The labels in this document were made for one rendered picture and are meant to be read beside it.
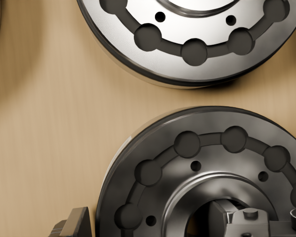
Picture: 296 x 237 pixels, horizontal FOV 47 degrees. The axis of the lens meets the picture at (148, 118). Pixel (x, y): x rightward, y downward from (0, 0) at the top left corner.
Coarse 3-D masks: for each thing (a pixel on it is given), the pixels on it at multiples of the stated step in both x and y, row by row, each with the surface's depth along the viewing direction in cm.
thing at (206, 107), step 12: (192, 108) 14; (204, 108) 14; (216, 108) 14; (228, 108) 15; (240, 108) 15; (144, 132) 14; (132, 144) 14; (120, 156) 14; (108, 180) 14; (96, 216) 14; (96, 228) 14
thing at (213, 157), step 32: (160, 128) 14; (192, 128) 14; (224, 128) 14; (256, 128) 14; (128, 160) 14; (160, 160) 14; (192, 160) 14; (224, 160) 14; (256, 160) 14; (288, 160) 14; (128, 192) 14; (160, 192) 14; (288, 192) 14; (128, 224) 14; (160, 224) 14
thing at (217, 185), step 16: (208, 176) 14; (224, 176) 14; (240, 176) 14; (176, 192) 14; (192, 192) 13; (208, 192) 13; (224, 192) 14; (240, 192) 14; (256, 192) 14; (176, 208) 13; (192, 208) 13; (256, 208) 14; (272, 208) 14; (176, 224) 13
